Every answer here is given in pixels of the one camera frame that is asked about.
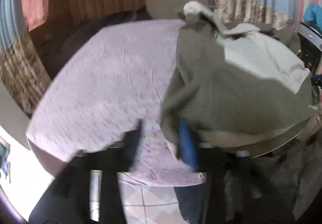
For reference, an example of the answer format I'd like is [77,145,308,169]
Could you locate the olive and cream jacket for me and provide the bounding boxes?
[160,1,320,159]

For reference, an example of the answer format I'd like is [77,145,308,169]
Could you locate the pink floral bed sheet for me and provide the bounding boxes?
[26,20,205,187]

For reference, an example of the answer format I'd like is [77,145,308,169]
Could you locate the floral patterned curtain left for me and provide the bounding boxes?
[1,33,51,116]

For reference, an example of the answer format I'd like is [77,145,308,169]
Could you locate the floral patterned curtain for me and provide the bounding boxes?
[214,0,293,30]
[1,33,51,116]

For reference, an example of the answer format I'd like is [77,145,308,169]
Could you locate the floral patterned curtain right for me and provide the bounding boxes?
[214,0,293,30]

